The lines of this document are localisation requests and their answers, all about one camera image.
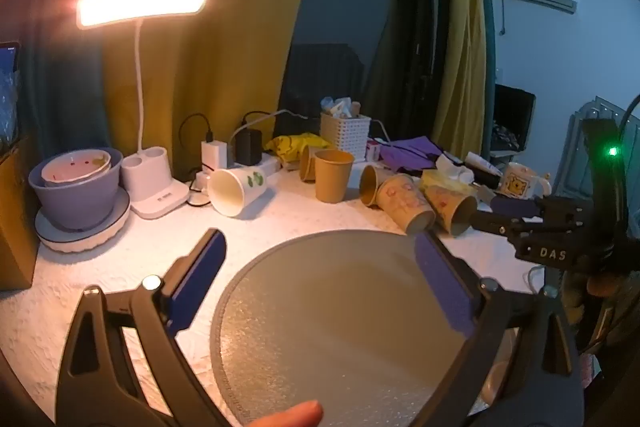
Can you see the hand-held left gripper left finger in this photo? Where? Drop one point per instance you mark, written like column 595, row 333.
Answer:
column 200, row 274

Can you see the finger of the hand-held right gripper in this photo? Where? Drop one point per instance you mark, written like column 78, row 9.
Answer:
column 492, row 223
column 515, row 206

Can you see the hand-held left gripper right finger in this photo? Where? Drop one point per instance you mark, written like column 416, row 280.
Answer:
column 442, row 287

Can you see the patterned brown paper cup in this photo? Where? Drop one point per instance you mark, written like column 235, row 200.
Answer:
column 402, row 202
column 452, row 207

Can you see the white green-print paper cup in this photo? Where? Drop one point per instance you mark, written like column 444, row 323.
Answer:
column 235, row 192

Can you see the plain brown paper cup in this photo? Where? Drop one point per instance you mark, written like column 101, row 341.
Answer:
column 306, row 164
column 332, row 177
column 374, row 184

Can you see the person's left hand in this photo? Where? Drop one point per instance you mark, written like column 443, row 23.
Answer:
column 295, row 414

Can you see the white bear-print mug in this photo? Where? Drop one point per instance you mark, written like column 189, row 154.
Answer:
column 520, row 182

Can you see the white tube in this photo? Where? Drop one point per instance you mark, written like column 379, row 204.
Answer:
column 482, row 164

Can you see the yellow tissue pack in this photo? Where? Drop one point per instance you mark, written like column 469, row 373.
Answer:
column 445, row 182

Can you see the black chair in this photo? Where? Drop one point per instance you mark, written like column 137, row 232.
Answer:
column 512, row 117

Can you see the white desk lamp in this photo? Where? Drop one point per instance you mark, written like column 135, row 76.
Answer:
column 150, row 187

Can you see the purple cloth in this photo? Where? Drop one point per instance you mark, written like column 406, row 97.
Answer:
column 405, row 154

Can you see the grey round mat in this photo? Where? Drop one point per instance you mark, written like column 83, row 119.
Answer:
column 340, row 332

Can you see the white charger plug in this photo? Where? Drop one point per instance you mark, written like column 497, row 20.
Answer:
column 214, row 156

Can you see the white round plate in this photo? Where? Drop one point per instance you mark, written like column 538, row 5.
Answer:
column 75, row 239

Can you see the white power strip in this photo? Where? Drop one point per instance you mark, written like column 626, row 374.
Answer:
column 270, row 164

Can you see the black power adapter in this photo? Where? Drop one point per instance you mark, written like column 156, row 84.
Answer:
column 249, row 147

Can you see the pink small box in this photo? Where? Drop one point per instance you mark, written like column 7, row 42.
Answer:
column 372, row 152

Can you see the blue bowl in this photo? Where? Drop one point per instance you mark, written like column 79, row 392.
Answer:
column 80, row 202

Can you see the white paper bowl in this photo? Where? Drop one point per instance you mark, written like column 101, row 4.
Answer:
column 75, row 167

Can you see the white woven basket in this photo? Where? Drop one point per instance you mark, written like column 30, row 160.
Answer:
column 345, row 134

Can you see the yellow curtain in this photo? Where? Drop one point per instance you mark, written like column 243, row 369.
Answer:
column 200, row 32
column 462, row 32

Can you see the brown cardboard box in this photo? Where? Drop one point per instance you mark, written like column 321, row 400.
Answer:
column 17, row 217

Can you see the tablet screen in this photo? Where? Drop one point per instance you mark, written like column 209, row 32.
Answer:
column 9, row 92

